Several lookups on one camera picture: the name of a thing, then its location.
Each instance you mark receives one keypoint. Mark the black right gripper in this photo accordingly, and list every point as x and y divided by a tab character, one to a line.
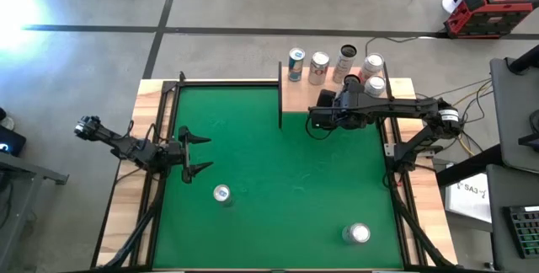
351	110

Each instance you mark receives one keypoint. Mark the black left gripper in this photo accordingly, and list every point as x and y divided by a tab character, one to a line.
187	157

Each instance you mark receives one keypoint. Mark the white Celsius can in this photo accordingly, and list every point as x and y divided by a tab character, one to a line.
343	68
352	79

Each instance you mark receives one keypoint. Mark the pink white Spindrift can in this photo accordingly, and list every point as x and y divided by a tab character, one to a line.
370	68
375	85

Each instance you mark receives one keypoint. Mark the blue silver Red Bull can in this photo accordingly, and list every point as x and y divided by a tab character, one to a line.
222	194
296	68

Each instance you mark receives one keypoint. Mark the silver Diet Coke can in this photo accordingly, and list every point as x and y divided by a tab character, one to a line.
318	71
355	233

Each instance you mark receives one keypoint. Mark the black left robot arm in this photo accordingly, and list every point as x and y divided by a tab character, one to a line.
126	148

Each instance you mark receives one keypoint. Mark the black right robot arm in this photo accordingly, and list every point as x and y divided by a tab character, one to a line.
400	106

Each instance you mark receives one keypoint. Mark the green table mat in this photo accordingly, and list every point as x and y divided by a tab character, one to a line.
273	222

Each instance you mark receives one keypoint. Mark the white paper sign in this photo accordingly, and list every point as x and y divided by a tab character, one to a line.
467	199

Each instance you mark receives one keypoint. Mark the gray desk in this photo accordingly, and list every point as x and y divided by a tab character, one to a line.
509	130
497	239

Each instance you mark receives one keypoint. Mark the gray metal bench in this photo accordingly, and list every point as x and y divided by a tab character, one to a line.
25	172

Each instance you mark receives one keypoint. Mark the red black tool box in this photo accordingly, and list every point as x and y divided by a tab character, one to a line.
492	14

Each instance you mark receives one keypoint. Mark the dark device with blue light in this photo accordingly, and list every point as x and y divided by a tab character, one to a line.
10	142

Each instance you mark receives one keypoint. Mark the black keyboard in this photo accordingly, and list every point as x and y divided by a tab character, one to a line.
524	231

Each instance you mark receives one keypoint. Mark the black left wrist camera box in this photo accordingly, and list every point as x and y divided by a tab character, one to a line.
170	153

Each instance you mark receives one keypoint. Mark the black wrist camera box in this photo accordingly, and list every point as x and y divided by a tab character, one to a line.
322	115
170	153

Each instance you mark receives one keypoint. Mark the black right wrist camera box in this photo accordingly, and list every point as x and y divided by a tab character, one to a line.
322	115

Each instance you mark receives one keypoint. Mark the wooden shelf with black frame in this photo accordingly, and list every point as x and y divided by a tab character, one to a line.
295	100

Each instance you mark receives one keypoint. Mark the black metal table frame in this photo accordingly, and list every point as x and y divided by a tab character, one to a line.
172	87

